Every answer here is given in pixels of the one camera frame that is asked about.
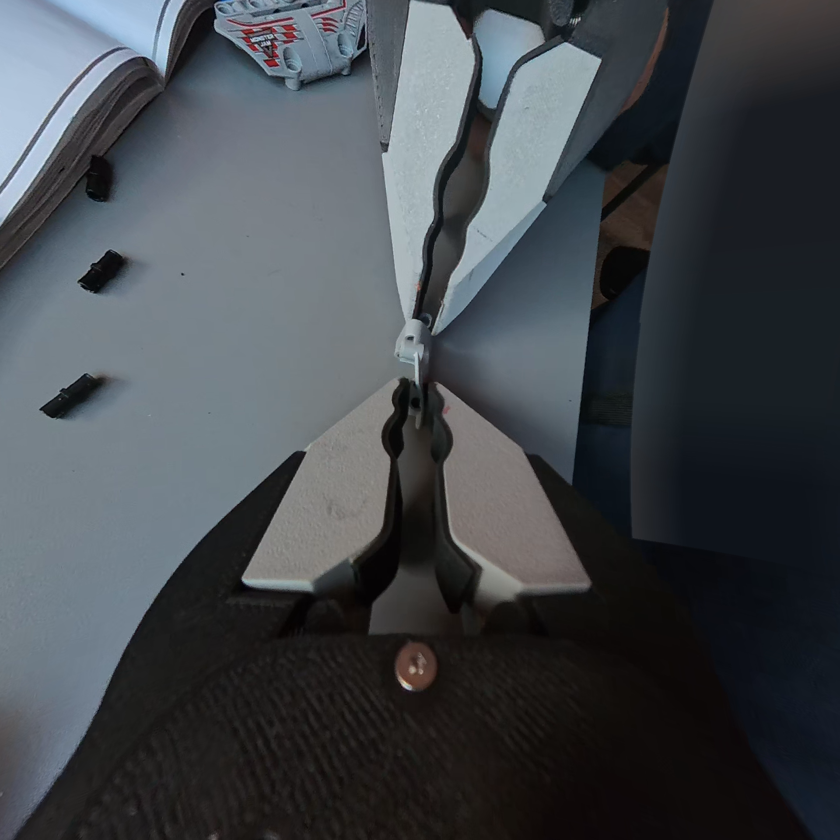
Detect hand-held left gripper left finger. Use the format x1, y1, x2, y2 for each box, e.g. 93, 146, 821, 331
241, 381, 408, 605

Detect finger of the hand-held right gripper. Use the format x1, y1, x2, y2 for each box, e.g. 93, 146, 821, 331
432, 41, 602, 336
381, 0, 484, 320

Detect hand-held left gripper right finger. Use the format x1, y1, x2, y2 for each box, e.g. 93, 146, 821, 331
429, 382, 592, 615

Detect light grey lego connector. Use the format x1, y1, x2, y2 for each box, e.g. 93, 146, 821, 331
394, 318, 434, 431

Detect grey lego panel red stickers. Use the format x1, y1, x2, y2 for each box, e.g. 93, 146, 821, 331
213, 0, 368, 91

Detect open lego instruction booklet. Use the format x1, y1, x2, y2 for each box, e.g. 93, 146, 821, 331
0, 0, 217, 270

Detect person's dark blue clothing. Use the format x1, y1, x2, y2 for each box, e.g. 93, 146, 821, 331
574, 276, 840, 840

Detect black chair armrest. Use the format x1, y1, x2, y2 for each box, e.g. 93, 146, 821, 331
598, 244, 651, 301

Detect black strap with metal clip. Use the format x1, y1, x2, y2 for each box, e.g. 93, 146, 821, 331
583, 392, 632, 429

